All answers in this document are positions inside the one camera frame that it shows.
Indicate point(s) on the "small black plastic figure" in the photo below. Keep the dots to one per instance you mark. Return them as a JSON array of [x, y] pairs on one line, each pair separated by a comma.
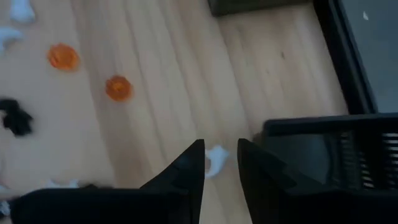
[[15, 118]]

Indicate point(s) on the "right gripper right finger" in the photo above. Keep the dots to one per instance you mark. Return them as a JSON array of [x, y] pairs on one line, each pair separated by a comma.
[[258, 174]]

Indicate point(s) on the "orange plastic pumpkin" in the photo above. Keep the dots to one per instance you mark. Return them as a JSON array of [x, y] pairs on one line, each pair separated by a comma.
[[118, 88], [63, 56]]

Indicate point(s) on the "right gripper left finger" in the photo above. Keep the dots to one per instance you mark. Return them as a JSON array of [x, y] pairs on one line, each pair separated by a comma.
[[189, 174]]

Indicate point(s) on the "white paper scrap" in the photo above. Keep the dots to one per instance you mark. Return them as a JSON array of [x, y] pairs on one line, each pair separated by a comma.
[[365, 15]]

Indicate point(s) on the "white plastic ghost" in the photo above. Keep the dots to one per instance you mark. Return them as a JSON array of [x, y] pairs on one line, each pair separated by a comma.
[[3, 207], [217, 158], [21, 11]]

